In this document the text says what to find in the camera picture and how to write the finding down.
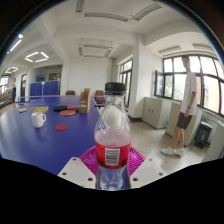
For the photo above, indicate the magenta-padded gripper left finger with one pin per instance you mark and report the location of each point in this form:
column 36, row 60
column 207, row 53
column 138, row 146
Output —
column 85, row 166

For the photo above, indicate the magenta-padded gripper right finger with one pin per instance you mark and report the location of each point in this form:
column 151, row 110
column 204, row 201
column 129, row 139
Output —
column 140, row 168

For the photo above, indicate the clear red-labelled drink bottle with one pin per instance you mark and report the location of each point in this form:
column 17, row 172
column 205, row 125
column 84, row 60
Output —
column 112, row 146

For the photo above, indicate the flat round red coaster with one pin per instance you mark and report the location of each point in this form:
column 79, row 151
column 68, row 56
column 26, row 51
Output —
column 61, row 127

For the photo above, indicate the red table tennis paddle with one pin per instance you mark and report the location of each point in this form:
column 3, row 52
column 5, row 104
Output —
column 67, row 112
column 72, row 107

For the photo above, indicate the beige two-door cabinet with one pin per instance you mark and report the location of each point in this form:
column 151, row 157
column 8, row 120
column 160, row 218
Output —
column 195, row 128
column 155, row 111

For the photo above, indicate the brown cardboard box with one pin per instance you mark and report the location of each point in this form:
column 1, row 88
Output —
column 84, row 100

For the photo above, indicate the white mug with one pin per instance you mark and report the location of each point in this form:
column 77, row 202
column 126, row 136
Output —
column 38, row 119

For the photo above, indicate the black waste bin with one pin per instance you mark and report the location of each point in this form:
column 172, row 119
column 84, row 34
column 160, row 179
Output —
column 202, row 134

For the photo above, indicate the brown armchair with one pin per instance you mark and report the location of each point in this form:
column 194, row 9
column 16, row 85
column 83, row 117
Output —
column 99, row 93
column 70, row 92

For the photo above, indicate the small grey booklet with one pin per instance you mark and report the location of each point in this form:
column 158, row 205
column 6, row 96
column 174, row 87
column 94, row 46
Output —
column 32, row 108

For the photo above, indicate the small yellow blue booklet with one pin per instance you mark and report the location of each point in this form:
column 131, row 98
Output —
column 22, row 110

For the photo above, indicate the blue partition panels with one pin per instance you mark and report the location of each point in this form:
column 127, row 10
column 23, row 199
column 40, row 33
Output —
column 45, row 88

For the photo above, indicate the person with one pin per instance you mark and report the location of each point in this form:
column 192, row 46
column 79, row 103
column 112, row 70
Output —
column 14, row 89
column 188, row 93

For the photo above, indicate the tall black-framed window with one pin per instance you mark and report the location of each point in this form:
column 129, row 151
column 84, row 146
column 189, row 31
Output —
column 126, row 80

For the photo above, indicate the dark door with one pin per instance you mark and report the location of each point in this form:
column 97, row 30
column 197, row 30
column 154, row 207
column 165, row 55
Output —
column 23, row 86

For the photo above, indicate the large black-framed window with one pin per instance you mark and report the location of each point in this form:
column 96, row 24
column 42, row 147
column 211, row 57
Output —
column 210, row 86

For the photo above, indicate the ceiling air conditioner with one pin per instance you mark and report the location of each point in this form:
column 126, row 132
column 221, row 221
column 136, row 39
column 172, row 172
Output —
column 95, row 50
column 106, row 15

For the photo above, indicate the ceiling lights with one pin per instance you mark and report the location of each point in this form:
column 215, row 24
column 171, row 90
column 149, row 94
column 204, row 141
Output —
column 15, row 45

